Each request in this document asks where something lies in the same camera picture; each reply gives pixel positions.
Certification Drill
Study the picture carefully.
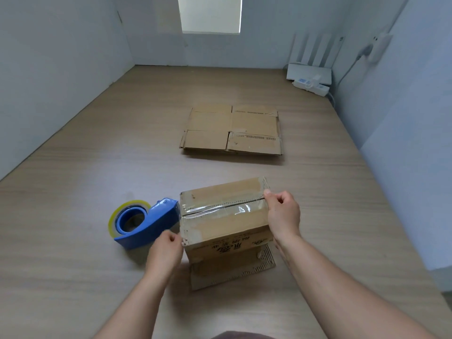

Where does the person's left forearm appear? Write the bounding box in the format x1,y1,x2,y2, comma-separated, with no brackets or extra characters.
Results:
93,270,177,339

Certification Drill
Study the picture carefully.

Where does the white foam partition board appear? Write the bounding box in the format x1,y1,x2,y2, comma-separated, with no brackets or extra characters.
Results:
0,0,135,180

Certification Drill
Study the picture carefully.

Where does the person's right forearm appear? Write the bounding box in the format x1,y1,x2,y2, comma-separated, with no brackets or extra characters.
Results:
274,234,438,339

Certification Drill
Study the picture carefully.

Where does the plain cardboard box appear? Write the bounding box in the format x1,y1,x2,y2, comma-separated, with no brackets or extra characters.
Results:
179,104,283,156

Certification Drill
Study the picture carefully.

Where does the white router with antennas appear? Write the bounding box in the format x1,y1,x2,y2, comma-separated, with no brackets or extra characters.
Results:
286,31,345,85

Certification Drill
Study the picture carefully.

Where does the clear yellowish tape roll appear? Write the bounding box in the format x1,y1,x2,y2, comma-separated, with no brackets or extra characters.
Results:
107,199,152,240

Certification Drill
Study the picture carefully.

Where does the bright window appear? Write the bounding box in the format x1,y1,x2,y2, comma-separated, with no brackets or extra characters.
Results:
178,0,243,35

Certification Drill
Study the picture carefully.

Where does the person's right hand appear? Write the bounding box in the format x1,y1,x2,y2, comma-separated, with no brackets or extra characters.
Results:
263,188,302,248

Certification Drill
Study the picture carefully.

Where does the blue tape dispenser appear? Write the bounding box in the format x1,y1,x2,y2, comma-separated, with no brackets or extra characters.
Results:
113,197,181,250

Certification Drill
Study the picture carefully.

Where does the person's left hand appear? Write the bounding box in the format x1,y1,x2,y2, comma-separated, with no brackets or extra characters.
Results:
145,229,184,283

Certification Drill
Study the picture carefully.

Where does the white power strip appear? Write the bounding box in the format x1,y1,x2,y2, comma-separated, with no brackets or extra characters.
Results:
292,75,330,97

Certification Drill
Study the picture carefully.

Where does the grey power cable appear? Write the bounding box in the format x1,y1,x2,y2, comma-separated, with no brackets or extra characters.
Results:
330,45,373,106

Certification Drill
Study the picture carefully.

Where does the picture-printed cardboard box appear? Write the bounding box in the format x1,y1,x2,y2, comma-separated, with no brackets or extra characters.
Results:
179,177,277,292

